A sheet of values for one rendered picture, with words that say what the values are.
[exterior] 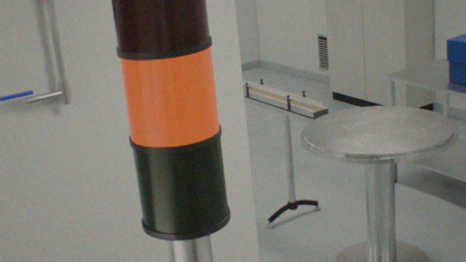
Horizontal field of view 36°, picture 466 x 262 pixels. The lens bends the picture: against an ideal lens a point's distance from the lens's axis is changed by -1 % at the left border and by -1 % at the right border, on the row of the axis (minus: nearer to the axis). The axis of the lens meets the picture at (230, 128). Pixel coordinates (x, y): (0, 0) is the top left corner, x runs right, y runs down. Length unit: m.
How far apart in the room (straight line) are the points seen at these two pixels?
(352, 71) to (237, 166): 5.88
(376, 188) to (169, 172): 4.16
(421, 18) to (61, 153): 5.87
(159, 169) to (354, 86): 7.64
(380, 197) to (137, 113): 4.19
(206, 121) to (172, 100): 0.02
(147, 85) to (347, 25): 7.56
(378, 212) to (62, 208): 2.92
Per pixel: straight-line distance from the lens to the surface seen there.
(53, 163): 1.92
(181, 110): 0.37
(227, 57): 2.09
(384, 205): 4.58
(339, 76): 8.18
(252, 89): 5.50
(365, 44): 7.75
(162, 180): 0.39
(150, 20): 0.36
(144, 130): 0.38
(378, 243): 4.69
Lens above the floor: 2.38
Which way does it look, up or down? 18 degrees down
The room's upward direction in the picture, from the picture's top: 6 degrees counter-clockwise
